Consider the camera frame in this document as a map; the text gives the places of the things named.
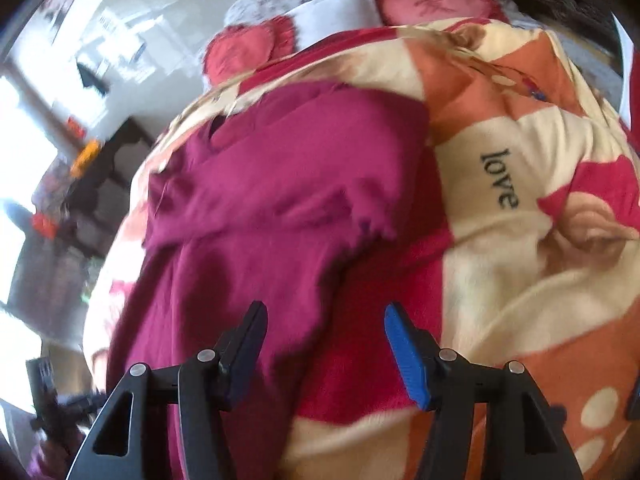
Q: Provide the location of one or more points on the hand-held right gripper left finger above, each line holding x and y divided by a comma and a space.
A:
245, 360

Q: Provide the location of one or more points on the window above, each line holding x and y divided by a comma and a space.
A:
25, 170

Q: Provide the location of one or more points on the white pillow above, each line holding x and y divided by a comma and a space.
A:
335, 15

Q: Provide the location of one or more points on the person's left forearm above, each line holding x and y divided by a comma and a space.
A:
50, 460

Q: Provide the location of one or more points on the printed fleece blanket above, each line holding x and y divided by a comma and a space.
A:
500, 285

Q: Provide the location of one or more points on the dark wooden table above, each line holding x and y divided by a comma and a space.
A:
110, 185

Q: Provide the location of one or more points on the maroon sweater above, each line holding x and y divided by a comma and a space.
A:
275, 185

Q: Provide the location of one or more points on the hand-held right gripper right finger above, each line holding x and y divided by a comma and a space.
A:
407, 355

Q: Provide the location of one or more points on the red heart pillow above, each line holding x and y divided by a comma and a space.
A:
245, 50
430, 0

